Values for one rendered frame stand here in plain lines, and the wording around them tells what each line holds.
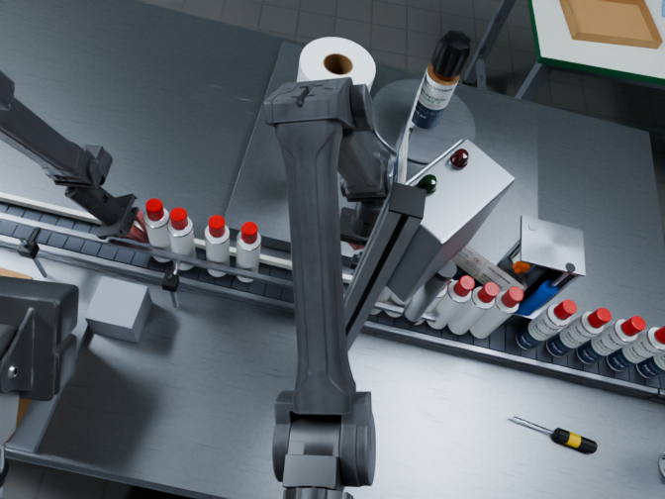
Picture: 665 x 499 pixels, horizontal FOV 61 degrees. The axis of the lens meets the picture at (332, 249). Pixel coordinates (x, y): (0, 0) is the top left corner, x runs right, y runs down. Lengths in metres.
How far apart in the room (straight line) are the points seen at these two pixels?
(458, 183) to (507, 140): 0.97
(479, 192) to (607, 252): 0.98
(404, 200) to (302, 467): 0.34
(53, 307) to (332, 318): 0.29
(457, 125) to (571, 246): 0.59
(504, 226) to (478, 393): 0.45
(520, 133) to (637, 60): 0.75
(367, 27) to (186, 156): 1.96
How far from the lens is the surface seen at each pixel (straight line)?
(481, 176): 0.82
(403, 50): 3.27
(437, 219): 0.76
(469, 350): 1.38
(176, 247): 1.24
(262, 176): 1.48
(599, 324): 1.31
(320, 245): 0.58
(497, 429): 1.40
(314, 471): 0.61
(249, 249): 1.18
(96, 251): 1.39
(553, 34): 2.34
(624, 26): 2.55
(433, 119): 1.63
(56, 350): 0.41
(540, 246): 1.24
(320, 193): 0.58
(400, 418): 1.33
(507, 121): 1.81
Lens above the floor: 2.08
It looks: 60 degrees down
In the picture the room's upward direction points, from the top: 18 degrees clockwise
